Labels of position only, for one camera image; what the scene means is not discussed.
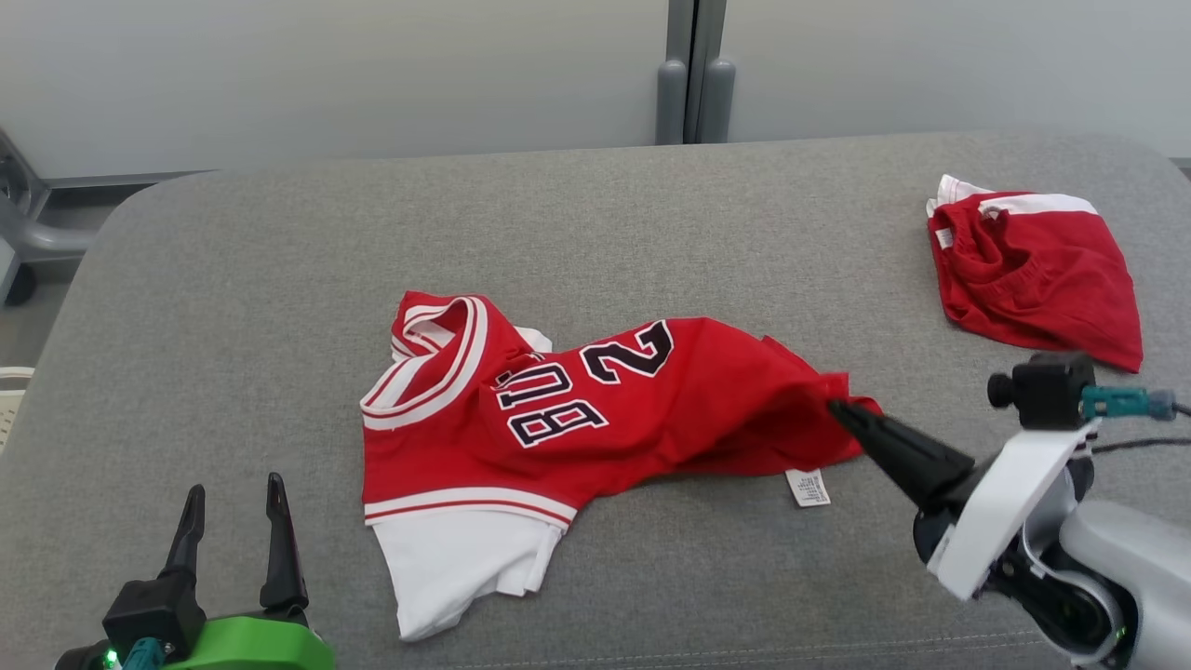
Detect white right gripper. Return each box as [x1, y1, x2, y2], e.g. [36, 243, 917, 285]
[828, 400, 1101, 601]

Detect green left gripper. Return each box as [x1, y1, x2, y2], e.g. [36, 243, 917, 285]
[158, 473, 336, 670]

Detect red shorts white trim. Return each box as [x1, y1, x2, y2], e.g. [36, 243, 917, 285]
[926, 174, 1144, 373]

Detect red jersey white sleeves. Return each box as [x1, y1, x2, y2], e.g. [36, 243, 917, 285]
[360, 291, 883, 643]

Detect cream perforated laundry basket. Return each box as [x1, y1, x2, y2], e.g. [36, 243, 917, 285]
[0, 366, 36, 454]

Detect grey fabric cushion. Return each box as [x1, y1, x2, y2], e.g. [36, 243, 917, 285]
[0, 130, 1191, 670]

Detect right arm cable teal connector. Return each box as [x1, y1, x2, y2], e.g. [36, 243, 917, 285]
[1081, 386, 1191, 457]

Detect grey frame leg with caster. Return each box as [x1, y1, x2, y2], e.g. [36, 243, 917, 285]
[0, 126, 96, 308]

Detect grey partition post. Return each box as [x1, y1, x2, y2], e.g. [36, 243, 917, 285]
[656, 0, 736, 145]

